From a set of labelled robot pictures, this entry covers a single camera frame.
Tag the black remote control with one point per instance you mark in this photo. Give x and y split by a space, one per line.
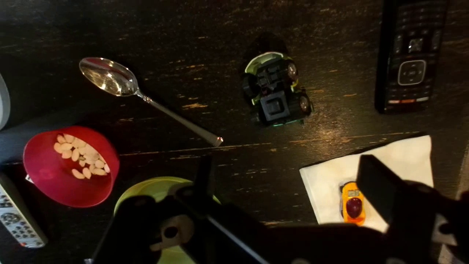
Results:
413 49

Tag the silver metal spoon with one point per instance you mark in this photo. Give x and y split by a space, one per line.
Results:
108 77

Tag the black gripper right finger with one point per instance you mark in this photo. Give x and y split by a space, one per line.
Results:
386 196

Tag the green toy race car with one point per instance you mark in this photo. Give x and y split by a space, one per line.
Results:
276 93

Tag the pile of pale nuts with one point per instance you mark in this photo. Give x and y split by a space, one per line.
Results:
78 155

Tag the white bin with bag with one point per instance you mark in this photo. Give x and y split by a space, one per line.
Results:
4 103

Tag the white paper napkin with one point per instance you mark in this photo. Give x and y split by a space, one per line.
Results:
332 181

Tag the silver remote control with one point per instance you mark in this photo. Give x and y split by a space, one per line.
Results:
17 221

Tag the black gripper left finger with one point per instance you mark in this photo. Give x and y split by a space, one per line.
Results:
203 177

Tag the green plastic plate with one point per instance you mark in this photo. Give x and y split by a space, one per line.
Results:
152 188

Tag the red bowl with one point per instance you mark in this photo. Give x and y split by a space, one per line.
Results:
54 184

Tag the orange toy car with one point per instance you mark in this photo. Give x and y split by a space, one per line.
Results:
353 208

